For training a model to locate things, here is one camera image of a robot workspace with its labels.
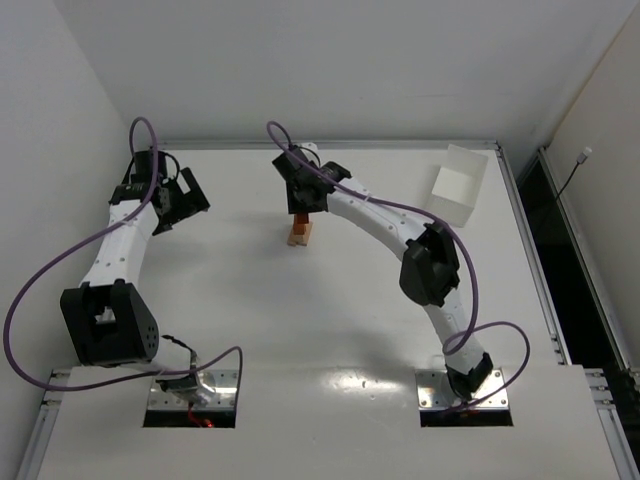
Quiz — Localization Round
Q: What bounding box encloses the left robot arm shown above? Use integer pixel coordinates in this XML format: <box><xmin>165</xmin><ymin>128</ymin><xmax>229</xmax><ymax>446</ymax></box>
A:
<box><xmin>60</xmin><ymin>150</ymin><xmax>215</xmax><ymax>406</ymax></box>

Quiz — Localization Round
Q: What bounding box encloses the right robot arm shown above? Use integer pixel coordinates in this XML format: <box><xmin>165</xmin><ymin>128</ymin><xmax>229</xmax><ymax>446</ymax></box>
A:
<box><xmin>272</xmin><ymin>145</ymin><xmax>493</xmax><ymax>403</ymax></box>

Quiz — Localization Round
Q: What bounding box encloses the metal base plate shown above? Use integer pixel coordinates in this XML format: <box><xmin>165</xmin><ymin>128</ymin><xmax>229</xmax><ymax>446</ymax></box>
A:
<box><xmin>147</xmin><ymin>370</ymin><xmax>239</xmax><ymax>412</ymax></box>
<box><xmin>415</xmin><ymin>369</ymin><xmax>509</xmax><ymax>413</ymax></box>

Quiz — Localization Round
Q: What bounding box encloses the wall cable with plug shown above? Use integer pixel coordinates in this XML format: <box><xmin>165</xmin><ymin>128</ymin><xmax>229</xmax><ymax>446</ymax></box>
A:
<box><xmin>554</xmin><ymin>146</ymin><xmax>593</xmax><ymax>201</ymax></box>

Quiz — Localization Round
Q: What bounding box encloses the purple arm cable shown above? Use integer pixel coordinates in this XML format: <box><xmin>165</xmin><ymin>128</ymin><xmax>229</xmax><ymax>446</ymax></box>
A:
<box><xmin>265</xmin><ymin>119</ymin><xmax>532</xmax><ymax>414</ymax></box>
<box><xmin>1</xmin><ymin>116</ymin><xmax>244</xmax><ymax>392</ymax></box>

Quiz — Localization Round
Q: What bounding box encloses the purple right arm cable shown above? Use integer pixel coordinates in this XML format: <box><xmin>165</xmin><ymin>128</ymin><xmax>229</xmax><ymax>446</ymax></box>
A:
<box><xmin>265</xmin><ymin>119</ymin><xmax>532</xmax><ymax>414</ymax></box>

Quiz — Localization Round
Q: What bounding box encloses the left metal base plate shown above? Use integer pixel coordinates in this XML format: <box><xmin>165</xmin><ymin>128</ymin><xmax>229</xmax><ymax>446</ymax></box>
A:
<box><xmin>147</xmin><ymin>370</ymin><xmax>239</xmax><ymax>412</ymax></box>

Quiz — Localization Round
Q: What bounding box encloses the dark brown wood cube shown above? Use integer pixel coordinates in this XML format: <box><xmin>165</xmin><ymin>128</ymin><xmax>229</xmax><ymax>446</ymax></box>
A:
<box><xmin>294</xmin><ymin>213</ymin><xmax>309</xmax><ymax>225</ymax></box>

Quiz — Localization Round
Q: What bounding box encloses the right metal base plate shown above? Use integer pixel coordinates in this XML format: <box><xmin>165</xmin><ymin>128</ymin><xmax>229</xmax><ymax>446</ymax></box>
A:
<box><xmin>415</xmin><ymin>369</ymin><xmax>509</xmax><ymax>413</ymax></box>

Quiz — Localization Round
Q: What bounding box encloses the light long wood block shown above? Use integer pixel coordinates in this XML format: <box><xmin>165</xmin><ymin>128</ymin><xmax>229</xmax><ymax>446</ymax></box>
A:
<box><xmin>298</xmin><ymin>222</ymin><xmax>313</xmax><ymax>246</ymax></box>
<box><xmin>287</xmin><ymin>225</ymin><xmax>301</xmax><ymax>246</ymax></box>

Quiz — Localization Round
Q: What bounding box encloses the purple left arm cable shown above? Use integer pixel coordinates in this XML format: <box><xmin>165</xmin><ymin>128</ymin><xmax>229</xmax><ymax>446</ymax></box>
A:
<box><xmin>1</xmin><ymin>116</ymin><xmax>244</xmax><ymax>392</ymax></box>

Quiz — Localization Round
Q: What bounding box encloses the aluminium table frame rail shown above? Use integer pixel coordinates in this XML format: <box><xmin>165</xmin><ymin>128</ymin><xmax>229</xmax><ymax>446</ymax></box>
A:
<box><xmin>158</xmin><ymin>140</ymin><xmax>500</xmax><ymax>151</ymax></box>

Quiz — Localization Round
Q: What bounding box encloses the white storage box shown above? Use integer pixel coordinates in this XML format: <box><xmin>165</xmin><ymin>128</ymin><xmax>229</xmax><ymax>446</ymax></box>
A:
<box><xmin>426</xmin><ymin>144</ymin><xmax>489</xmax><ymax>228</ymax></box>

